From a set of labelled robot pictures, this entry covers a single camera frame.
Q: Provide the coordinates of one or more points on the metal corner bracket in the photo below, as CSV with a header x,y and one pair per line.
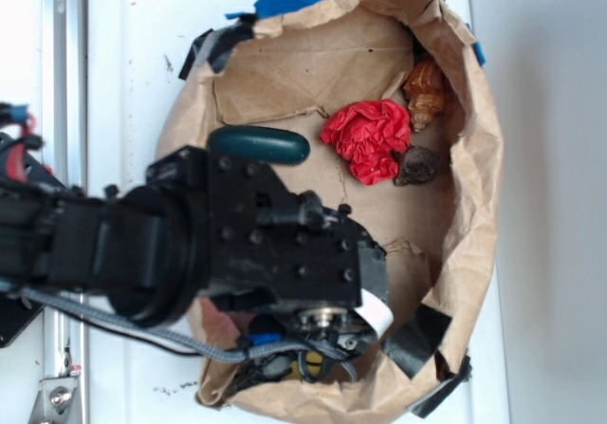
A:
x,y
58,401

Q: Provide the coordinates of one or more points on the white plastic tray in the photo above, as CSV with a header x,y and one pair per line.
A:
x,y
135,49

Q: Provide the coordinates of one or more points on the brown rough rock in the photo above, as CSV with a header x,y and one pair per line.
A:
x,y
417,165

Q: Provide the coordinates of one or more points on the brown paper bag bin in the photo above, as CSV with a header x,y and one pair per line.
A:
x,y
440,238

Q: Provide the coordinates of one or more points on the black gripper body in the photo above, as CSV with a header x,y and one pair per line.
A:
x,y
349,332

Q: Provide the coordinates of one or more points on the dark green oval sponge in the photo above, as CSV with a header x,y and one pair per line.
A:
x,y
260,143

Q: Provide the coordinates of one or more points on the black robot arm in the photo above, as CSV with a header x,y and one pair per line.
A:
x,y
212,254

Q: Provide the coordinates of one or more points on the orange spiral seashell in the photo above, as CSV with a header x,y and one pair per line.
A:
x,y
424,90

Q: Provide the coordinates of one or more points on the aluminium extrusion rail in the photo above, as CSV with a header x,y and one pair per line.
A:
x,y
64,126

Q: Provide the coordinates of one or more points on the yellow sponge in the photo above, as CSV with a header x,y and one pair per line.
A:
x,y
308,366

